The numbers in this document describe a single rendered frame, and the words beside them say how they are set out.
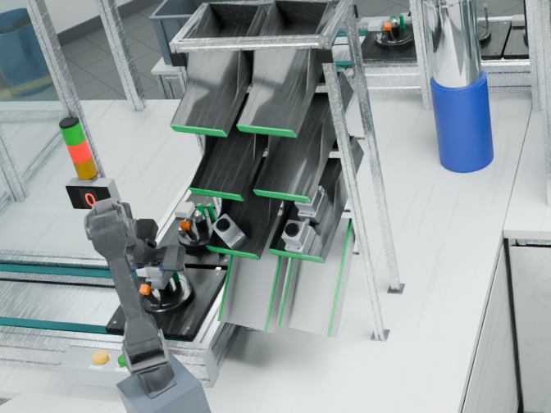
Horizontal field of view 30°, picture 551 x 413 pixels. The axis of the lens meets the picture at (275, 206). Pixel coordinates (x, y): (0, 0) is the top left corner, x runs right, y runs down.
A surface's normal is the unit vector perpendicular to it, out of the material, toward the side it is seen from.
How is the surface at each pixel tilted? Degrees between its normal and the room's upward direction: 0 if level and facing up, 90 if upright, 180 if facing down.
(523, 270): 90
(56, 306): 0
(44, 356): 90
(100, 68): 0
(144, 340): 64
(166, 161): 0
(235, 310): 45
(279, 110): 25
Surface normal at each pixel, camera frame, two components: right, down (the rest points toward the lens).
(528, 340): -0.31, 0.59
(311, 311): -0.47, -0.16
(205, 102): -0.37, -0.48
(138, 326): 0.09, 0.13
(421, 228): -0.20, -0.80
